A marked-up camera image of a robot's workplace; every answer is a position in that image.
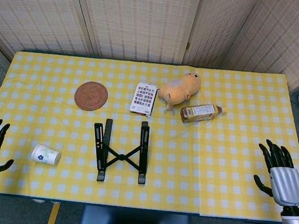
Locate round brown woven coaster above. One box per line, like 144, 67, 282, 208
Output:
73, 80, 110, 113

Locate yellow checkered tablecloth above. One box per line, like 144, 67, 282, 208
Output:
0, 44, 299, 224

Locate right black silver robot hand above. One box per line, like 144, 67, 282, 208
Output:
250, 138, 299, 208

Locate black folding laptop stand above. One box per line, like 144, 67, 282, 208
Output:
88, 115, 153, 186

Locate paper cup with blue flower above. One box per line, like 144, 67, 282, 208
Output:
30, 143, 63, 166

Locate amber tea bottle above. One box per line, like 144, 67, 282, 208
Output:
179, 101, 227, 128

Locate card box with colourful grid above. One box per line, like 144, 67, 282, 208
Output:
128, 81, 159, 117

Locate woven bamboo folding screen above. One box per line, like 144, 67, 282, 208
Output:
0, 0, 299, 122

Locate orange plush toy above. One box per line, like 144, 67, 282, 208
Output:
155, 68, 203, 117

